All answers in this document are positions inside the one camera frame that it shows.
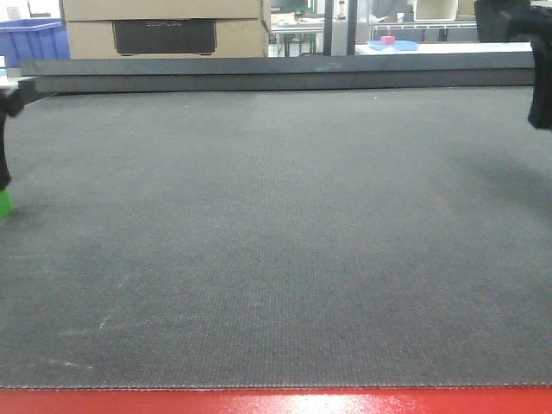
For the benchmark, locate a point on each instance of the black conveyor belt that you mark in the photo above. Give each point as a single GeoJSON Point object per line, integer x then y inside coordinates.
{"type": "Point", "coordinates": [290, 239]}

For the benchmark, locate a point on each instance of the small blue tray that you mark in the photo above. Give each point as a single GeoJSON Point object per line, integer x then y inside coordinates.
{"type": "Point", "coordinates": [397, 46]}

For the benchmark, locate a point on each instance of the black vertical pole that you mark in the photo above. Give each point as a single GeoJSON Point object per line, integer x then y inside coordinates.
{"type": "Point", "coordinates": [352, 27]}

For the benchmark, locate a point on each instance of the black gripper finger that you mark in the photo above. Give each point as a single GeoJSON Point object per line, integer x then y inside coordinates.
{"type": "Point", "coordinates": [11, 105]}
{"type": "Point", "coordinates": [535, 21]}

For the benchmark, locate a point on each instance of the blue crate in background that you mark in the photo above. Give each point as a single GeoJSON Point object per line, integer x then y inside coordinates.
{"type": "Point", "coordinates": [33, 39]}

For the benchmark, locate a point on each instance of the white background table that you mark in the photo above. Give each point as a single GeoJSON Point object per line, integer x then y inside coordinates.
{"type": "Point", "coordinates": [450, 47]}

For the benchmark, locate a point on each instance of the large cardboard box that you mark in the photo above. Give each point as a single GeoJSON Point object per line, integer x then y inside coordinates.
{"type": "Point", "coordinates": [166, 29]}

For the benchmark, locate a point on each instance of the pink block in tray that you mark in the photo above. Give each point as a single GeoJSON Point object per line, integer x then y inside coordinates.
{"type": "Point", "coordinates": [387, 40]}

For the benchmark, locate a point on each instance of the dark conveyor rear rail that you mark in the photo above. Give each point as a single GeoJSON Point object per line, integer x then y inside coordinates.
{"type": "Point", "coordinates": [42, 78]}

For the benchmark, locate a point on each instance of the green toy block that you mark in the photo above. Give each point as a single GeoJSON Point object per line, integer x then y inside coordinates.
{"type": "Point", "coordinates": [6, 204]}

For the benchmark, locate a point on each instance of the red conveyor front edge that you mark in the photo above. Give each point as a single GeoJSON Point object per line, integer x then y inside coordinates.
{"type": "Point", "coordinates": [399, 400]}

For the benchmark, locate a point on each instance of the black office chair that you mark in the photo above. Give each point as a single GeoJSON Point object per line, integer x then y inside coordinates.
{"type": "Point", "coordinates": [491, 25]}

